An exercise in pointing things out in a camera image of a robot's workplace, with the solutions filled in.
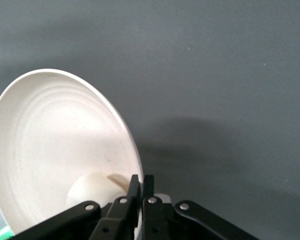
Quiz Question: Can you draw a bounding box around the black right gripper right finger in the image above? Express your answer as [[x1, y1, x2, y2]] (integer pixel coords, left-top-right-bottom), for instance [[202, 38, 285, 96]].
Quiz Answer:
[[141, 174, 261, 240]]

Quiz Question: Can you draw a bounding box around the round cream plate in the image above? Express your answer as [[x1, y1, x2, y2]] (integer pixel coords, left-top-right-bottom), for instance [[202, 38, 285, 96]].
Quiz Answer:
[[0, 68, 145, 240]]

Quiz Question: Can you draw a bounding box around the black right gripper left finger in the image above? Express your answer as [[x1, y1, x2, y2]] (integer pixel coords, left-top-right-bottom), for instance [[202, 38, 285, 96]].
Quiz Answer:
[[12, 174, 142, 240]]

